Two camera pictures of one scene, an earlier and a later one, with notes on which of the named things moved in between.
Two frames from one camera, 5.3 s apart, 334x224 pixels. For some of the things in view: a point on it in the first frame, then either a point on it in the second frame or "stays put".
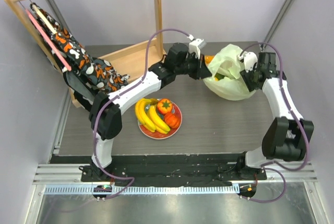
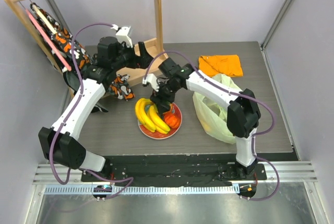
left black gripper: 202,71 → 141,62
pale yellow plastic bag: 226,82 → 213,116
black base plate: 166,169 stays put
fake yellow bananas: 160,126 stays put
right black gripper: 248,80 → 159,99
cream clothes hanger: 52,30 stays put
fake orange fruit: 173,120 stays put
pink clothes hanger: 62,58 stays put
